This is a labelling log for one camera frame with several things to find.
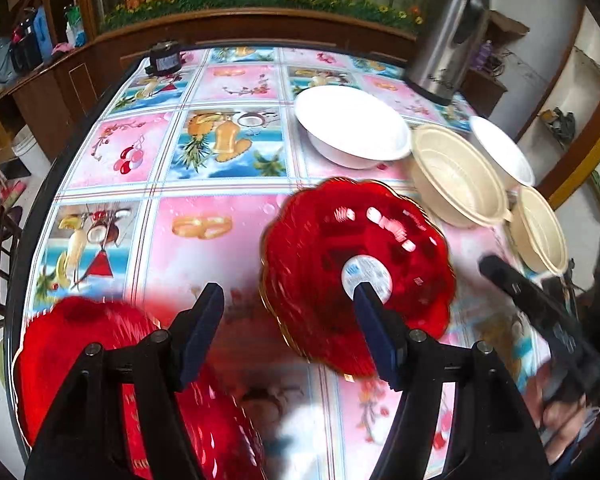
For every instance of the small white bowl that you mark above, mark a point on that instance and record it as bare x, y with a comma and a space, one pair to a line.
502, 152

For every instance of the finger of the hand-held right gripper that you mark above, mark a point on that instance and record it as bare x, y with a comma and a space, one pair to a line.
525, 290

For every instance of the grey blue thermos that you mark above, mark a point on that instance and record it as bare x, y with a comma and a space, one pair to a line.
2, 60

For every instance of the person's right hand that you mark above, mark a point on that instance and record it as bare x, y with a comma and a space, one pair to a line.
562, 425

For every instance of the small black device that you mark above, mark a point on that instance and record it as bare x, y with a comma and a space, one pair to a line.
164, 60

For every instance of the cardboard box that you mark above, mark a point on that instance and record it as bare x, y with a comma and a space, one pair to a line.
507, 22

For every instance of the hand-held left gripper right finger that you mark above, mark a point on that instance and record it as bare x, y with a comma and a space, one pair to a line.
375, 330

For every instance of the large white bowl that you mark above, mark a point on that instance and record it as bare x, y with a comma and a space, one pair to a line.
352, 122

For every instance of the small wooden side table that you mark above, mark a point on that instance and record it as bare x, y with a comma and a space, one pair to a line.
485, 92

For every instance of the steel thermos jug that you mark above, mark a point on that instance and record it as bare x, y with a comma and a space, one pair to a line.
440, 45

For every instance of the pink cloth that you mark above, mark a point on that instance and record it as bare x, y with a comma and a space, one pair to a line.
62, 49

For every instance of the beige plastic bowl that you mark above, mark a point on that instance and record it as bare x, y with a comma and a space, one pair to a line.
537, 230
455, 175

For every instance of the black thermos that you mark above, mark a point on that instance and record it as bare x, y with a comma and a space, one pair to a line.
26, 42

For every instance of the red glass plate round label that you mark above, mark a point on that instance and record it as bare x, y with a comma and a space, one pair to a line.
320, 260

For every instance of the purple bottles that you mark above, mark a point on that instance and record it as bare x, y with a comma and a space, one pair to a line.
485, 55

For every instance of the white plastic bucket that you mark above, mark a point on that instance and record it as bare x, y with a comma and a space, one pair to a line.
29, 147

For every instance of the dark shoe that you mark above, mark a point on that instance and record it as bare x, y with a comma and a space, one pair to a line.
560, 125

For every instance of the green plastic bottle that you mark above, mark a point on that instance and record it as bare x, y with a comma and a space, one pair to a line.
75, 27

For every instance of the dark wooden chair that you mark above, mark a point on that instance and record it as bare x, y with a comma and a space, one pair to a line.
0, 270

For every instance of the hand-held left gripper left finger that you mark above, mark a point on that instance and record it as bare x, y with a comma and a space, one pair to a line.
207, 325

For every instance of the brown wooden cabinet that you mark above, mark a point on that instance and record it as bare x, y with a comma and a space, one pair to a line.
75, 90

